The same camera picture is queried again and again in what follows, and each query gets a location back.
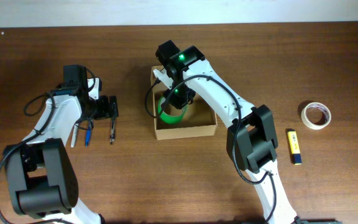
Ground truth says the green tape roll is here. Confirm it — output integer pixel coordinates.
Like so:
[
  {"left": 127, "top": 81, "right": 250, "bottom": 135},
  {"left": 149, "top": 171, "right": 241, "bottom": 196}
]
[{"left": 157, "top": 96, "right": 187, "bottom": 124}]

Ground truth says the blue clear ballpoint pen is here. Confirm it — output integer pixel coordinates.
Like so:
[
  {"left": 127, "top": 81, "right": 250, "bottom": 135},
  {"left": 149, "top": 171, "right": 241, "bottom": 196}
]
[{"left": 85, "top": 119, "right": 93, "bottom": 147}]

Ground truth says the dark grey ballpoint pen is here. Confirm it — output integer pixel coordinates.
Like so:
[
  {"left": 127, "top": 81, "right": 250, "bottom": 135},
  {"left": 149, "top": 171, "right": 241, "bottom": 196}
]
[{"left": 109, "top": 118, "right": 116, "bottom": 145}]

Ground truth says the black cap white marker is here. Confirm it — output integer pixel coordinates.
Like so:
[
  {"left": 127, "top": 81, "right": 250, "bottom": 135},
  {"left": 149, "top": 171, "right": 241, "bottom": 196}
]
[{"left": 70, "top": 124, "right": 78, "bottom": 148}]

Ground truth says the cream masking tape roll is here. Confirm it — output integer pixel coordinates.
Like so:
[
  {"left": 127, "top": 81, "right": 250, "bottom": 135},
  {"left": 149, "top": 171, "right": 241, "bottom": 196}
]
[{"left": 301, "top": 102, "right": 332, "bottom": 130}]

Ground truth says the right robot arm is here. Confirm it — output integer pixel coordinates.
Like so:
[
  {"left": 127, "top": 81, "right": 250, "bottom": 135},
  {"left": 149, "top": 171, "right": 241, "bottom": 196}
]
[{"left": 154, "top": 40, "right": 301, "bottom": 223}]

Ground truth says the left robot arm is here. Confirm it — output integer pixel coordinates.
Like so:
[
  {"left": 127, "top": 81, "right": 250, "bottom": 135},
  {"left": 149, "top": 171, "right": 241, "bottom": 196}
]
[{"left": 0, "top": 65, "right": 119, "bottom": 223}]

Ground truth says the open cardboard box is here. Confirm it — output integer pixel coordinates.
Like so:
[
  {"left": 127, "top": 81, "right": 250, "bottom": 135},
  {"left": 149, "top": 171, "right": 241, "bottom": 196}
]
[{"left": 147, "top": 65, "right": 218, "bottom": 141}]

